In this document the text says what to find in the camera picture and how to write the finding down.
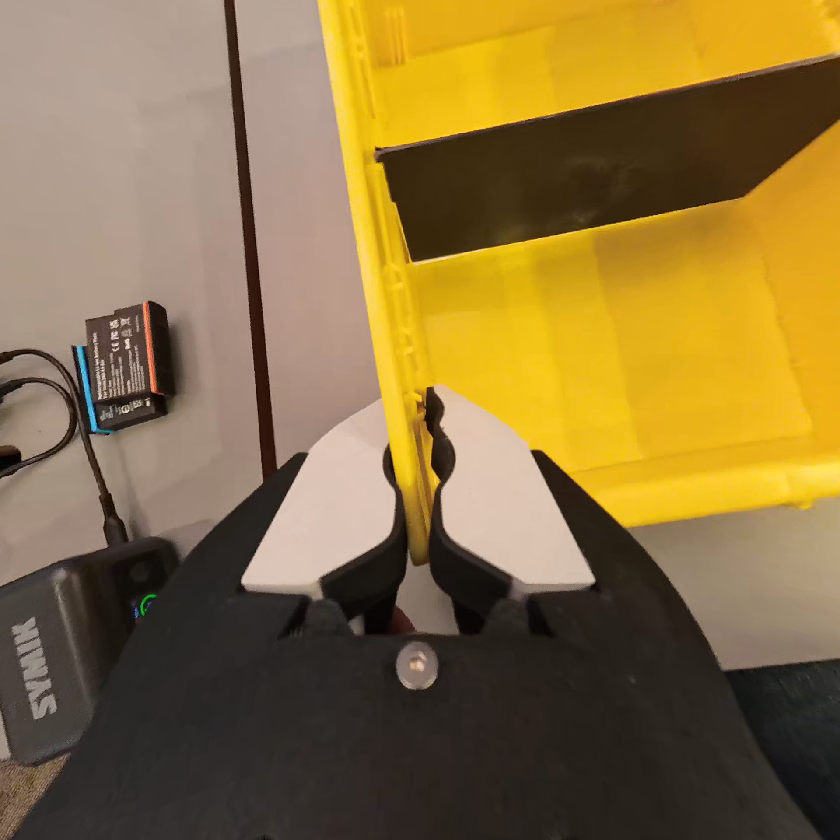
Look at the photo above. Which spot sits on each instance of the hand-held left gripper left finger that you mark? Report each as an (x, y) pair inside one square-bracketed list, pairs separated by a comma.
[(328, 512)]

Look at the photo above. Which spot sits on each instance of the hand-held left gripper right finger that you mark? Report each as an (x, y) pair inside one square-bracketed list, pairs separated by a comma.
[(518, 518)]

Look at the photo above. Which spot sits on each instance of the yellow plastic bin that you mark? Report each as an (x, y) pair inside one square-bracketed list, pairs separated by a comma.
[(590, 367)]

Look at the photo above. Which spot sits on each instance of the black battery blue edge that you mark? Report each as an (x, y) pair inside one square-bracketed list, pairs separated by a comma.
[(121, 410)]

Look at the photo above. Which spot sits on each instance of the black battery orange edge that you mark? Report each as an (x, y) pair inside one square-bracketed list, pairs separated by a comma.
[(121, 344)]

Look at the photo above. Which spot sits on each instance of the black battery charger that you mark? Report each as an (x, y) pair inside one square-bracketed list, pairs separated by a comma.
[(65, 630)]

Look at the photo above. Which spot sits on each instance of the black bin divider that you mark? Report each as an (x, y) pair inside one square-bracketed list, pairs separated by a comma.
[(558, 177)]

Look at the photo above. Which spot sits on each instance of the dark trousers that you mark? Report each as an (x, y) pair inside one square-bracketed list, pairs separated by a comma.
[(794, 741)]

